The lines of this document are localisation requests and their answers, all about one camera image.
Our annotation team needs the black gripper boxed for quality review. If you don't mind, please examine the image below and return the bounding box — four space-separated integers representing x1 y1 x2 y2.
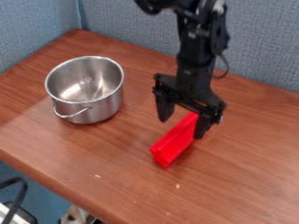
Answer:
154 69 227 140

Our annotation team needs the red plastic block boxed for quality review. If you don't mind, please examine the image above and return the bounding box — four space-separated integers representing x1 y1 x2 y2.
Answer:
150 113 199 168

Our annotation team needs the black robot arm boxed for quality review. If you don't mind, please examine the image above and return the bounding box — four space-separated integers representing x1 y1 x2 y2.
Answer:
135 0 230 139

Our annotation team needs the white object under table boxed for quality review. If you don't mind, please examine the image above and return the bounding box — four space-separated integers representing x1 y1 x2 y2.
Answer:
58 205 104 224

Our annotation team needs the black and silver equipment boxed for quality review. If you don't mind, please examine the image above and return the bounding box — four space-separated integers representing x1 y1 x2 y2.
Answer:
0 201 39 224

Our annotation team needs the metal pot with handle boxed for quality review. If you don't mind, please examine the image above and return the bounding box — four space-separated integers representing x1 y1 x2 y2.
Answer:
44 56 126 124

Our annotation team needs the black cable loop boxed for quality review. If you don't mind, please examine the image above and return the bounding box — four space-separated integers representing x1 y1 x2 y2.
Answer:
0 176 30 224

